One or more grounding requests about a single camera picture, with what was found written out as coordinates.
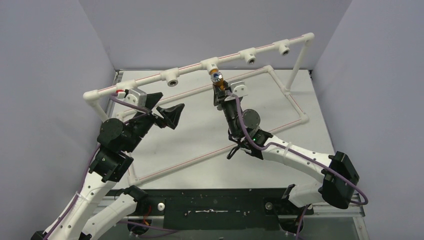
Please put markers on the white PVC pipe frame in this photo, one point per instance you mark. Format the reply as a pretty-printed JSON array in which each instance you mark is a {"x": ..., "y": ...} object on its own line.
[{"x": 194, "y": 155}]

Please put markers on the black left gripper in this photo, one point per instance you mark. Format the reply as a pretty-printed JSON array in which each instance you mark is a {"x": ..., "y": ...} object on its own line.
[{"x": 170, "y": 116}]

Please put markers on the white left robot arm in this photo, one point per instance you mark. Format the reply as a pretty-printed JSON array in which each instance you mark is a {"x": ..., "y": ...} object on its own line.
[{"x": 109, "y": 162}]

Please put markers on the yellow plastic water faucet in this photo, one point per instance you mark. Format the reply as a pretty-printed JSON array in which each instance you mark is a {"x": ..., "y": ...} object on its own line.
[{"x": 217, "y": 79}]

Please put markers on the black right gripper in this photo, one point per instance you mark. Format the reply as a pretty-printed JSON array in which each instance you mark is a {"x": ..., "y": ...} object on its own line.
[{"x": 220, "y": 96}]

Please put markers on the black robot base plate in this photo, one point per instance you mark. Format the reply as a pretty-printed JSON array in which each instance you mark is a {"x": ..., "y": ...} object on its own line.
[{"x": 220, "y": 209}]

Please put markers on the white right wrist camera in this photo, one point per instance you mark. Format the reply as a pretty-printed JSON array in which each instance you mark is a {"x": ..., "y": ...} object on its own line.
[{"x": 238, "y": 88}]

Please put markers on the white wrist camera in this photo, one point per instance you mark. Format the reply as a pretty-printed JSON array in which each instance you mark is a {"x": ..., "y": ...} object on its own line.
[
  {"x": 238, "y": 88},
  {"x": 133, "y": 98}
]

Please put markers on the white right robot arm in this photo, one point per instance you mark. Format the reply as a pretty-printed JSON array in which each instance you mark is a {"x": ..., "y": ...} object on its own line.
[{"x": 335, "y": 176}]

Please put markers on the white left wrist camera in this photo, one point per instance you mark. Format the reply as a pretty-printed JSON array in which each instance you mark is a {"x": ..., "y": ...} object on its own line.
[{"x": 133, "y": 98}]

